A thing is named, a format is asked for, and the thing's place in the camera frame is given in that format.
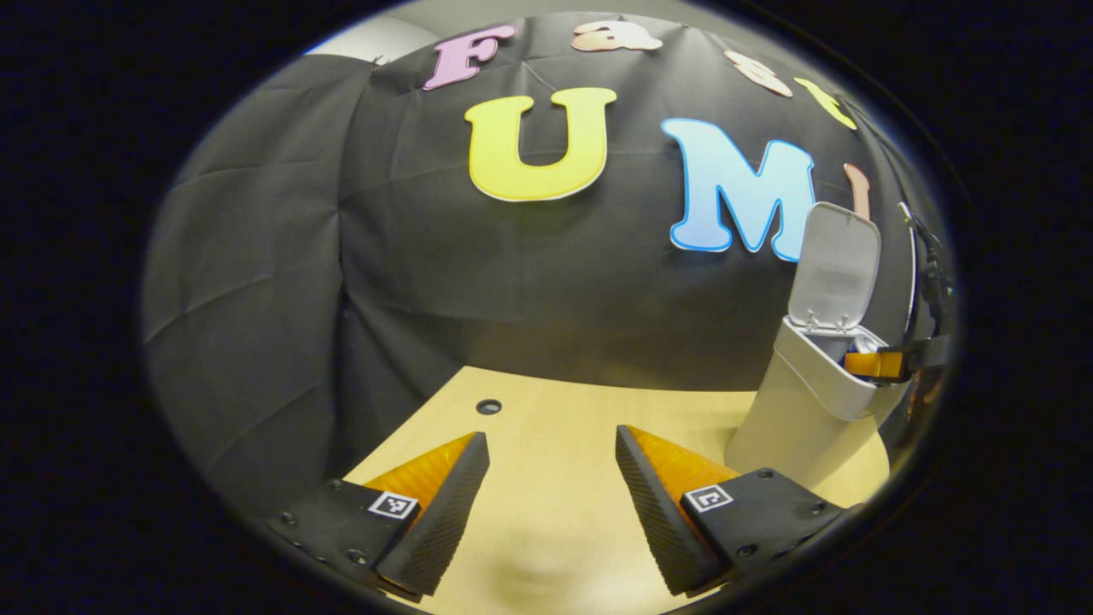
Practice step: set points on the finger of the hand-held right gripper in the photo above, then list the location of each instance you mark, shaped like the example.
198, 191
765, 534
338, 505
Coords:
875, 365

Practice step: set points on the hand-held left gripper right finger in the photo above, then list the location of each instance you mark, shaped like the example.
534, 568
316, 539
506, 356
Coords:
657, 521

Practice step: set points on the white desktop garbage bin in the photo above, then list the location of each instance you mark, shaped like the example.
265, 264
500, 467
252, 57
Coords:
794, 410

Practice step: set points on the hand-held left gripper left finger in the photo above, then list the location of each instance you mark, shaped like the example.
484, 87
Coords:
444, 521

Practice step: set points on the wooden desktop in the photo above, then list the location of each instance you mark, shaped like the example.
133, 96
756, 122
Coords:
555, 427

